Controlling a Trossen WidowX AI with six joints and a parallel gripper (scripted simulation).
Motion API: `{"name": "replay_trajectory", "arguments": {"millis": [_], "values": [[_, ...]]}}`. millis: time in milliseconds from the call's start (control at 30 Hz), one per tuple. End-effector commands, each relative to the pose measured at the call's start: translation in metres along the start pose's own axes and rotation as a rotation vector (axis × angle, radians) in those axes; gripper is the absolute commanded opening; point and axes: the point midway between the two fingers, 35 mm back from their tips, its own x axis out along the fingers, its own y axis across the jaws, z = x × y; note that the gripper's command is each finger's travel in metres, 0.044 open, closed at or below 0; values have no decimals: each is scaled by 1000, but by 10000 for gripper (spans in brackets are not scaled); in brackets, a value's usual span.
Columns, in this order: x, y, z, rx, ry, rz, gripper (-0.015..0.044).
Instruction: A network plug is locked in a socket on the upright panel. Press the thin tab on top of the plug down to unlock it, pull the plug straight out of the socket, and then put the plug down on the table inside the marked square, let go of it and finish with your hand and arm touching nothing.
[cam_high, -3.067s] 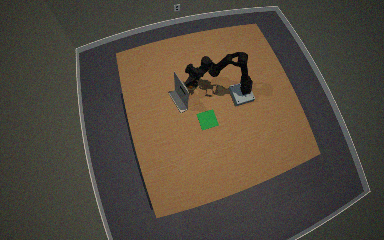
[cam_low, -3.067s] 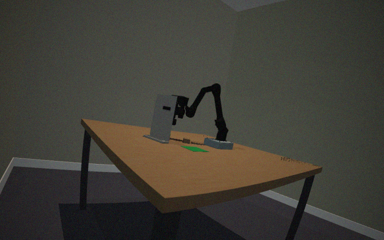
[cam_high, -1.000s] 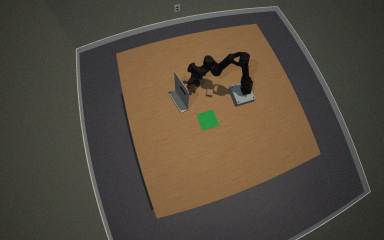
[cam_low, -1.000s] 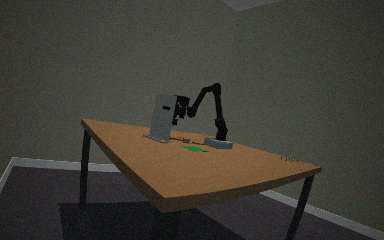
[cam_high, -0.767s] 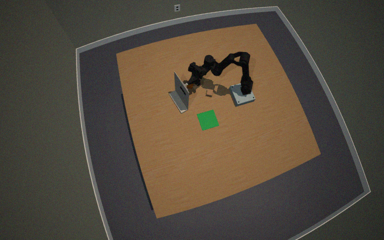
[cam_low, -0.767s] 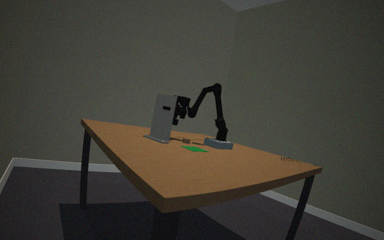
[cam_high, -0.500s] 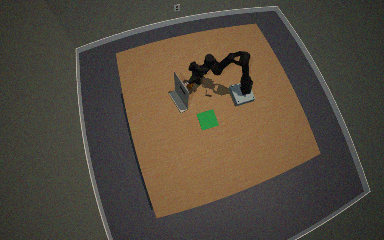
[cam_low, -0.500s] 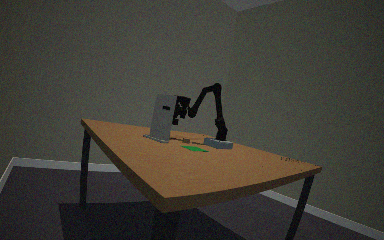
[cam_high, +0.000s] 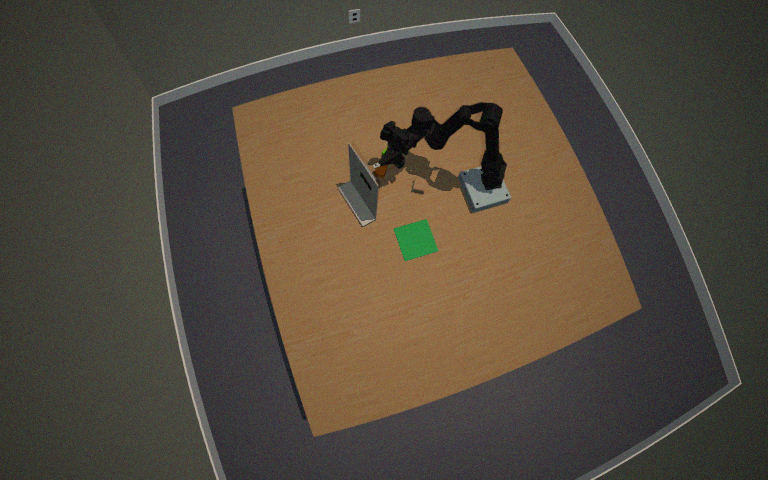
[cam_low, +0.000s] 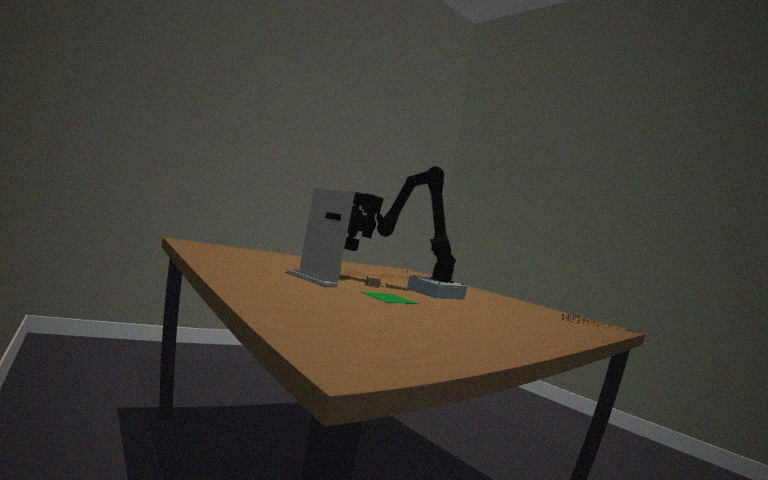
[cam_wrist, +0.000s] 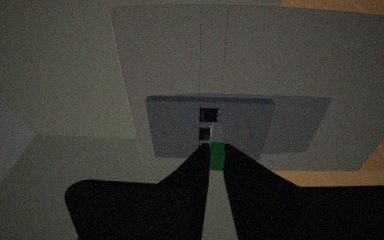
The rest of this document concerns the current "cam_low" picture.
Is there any green translucent square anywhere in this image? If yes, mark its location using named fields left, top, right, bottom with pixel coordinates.
left=360, top=292, right=418, bottom=304

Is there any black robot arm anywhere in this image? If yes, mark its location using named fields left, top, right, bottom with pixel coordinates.
left=361, top=167, right=456, bottom=283

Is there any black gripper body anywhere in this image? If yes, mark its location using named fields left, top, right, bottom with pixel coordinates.
left=344, top=192, right=371, bottom=251

